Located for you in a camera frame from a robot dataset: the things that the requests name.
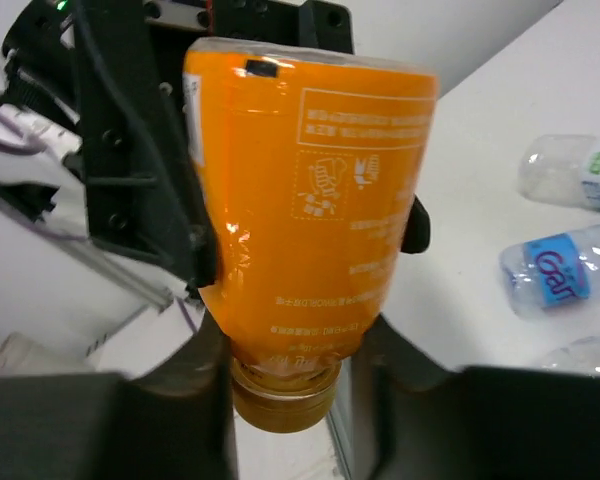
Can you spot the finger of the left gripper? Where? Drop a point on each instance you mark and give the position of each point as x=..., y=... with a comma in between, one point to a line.
x=417, y=234
x=143, y=197

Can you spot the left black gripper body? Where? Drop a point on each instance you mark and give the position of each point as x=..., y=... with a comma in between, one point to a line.
x=311, y=24

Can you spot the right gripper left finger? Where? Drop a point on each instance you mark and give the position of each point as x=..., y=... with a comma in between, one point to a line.
x=174, y=423

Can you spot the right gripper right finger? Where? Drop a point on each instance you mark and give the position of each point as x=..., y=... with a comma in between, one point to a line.
x=414, y=419

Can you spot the orange plastic bottle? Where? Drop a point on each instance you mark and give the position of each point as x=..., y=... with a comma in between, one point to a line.
x=308, y=162

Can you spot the light blue label bottle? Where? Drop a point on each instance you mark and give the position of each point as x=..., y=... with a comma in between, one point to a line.
x=552, y=273

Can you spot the green white label bottle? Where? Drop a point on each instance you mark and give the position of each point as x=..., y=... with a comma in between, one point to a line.
x=562, y=170

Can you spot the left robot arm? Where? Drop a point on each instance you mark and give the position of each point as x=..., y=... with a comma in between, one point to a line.
x=40, y=77

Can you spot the clear crushed plastic bottle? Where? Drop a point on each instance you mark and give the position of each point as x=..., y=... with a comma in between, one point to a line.
x=579, y=357

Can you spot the aluminium rail frame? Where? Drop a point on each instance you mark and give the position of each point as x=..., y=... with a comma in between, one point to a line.
x=98, y=262

